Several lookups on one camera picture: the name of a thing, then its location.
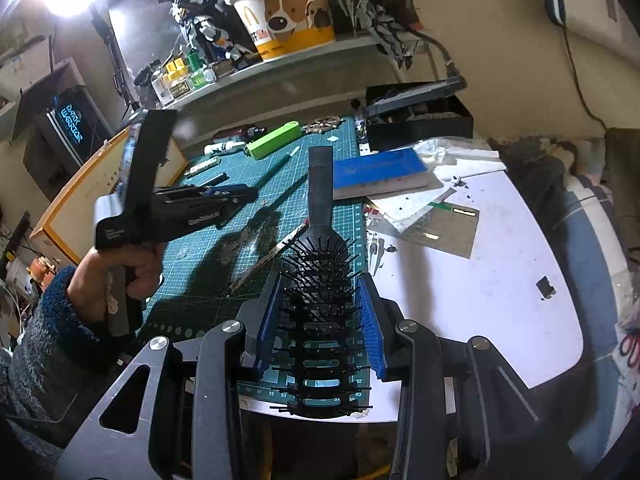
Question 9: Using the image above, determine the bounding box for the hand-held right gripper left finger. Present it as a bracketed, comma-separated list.
[52, 272, 287, 480]

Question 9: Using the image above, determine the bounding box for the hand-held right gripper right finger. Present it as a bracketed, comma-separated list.
[355, 272, 576, 480]

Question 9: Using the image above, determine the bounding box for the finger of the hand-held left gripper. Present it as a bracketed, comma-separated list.
[155, 184, 259, 202]
[190, 195, 253, 230]

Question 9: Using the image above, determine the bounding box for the light green rectangular box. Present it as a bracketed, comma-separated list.
[243, 122, 302, 161]

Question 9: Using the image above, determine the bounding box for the black vented hairbrush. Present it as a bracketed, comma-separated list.
[270, 145, 373, 418]

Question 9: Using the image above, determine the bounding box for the person's left forearm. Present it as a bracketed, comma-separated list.
[0, 265, 146, 461]

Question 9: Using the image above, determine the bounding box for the white desktop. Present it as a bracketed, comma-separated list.
[137, 110, 586, 423]

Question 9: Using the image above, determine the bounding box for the person's left hand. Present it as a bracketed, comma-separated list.
[75, 247, 166, 331]

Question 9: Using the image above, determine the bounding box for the silver strip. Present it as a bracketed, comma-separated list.
[185, 157, 222, 176]

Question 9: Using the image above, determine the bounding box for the white glue tube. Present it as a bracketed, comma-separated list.
[204, 141, 247, 156]

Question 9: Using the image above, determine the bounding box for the green cutting mat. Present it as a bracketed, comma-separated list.
[137, 112, 373, 401]

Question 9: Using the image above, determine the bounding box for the dark red marker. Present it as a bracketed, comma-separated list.
[212, 127, 271, 142]

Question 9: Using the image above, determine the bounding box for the row of small paint bottles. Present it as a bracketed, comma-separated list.
[149, 47, 236, 107]

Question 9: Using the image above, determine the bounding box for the black computer tower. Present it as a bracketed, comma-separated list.
[20, 85, 113, 176]

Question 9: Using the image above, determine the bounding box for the clear plastic bag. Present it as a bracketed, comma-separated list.
[367, 195, 481, 260]

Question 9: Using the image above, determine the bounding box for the brass wheel ornament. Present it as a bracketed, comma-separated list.
[306, 116, 346, 133]

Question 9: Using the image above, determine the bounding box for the desk riser shelf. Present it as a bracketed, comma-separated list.
[145, 35, 431, 111]

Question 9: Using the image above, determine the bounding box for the black desk lamp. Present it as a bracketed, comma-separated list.
[87, 2, 143, 123]

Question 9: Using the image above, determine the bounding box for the white blue robot model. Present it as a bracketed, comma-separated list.
[157, 0, 261, 68]

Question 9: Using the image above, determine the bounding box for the blue flat box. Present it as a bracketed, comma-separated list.
[332, 149, 430, 201]

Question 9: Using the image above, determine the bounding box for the dog print paper bucket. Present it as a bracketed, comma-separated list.
[224, 0, 337, 63]

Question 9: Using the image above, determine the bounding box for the black open storage box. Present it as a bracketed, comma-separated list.
[362, 81, 475, 153]

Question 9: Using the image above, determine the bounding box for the grey spiky robot model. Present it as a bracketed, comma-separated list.
[322, 0, 426, 71]

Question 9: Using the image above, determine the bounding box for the printed blanket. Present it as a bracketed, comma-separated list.
[490, 127, 640, 471]

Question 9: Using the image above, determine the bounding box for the black cable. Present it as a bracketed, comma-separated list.
[562, 25, 608, 131]

